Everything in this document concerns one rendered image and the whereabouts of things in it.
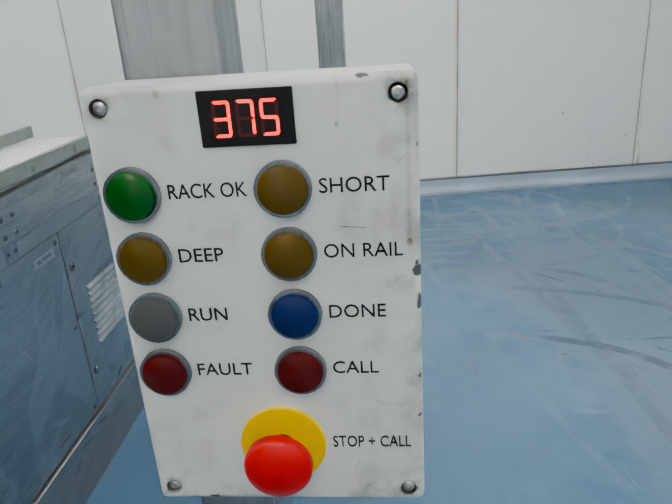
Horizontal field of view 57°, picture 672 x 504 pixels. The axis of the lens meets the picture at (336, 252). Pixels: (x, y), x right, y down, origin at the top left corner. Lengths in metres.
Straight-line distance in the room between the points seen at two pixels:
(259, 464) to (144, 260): 0.13
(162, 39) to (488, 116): 3.86
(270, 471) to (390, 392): 0.08
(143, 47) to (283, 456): 0.25
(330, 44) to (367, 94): 1.17
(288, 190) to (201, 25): 0.12
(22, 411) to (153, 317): 1.24
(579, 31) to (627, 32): 0.30
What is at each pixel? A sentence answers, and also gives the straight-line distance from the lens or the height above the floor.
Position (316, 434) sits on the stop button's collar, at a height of 0.95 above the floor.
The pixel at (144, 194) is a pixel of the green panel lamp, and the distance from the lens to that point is 0.34.
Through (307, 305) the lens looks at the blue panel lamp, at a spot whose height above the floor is 1.04.
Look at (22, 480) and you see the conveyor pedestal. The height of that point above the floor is 0.26.
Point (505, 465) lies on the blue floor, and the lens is 1.85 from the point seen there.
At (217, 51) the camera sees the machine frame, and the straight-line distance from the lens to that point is 0.38.
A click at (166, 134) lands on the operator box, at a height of 1.13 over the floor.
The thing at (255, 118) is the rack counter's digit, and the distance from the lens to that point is 0.31.
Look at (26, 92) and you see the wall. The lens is 4.37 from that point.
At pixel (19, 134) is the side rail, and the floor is 0.91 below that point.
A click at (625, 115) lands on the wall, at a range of 4.52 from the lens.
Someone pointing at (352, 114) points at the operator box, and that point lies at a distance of 0.31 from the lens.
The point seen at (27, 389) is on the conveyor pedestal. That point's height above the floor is 0.43.
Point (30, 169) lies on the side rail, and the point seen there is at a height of 0.90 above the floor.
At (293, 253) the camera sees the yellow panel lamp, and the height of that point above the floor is 1.07.
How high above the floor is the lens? 1.19
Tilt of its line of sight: 21 degrees down
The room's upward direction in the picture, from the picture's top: 4 degrees counter-clockwise
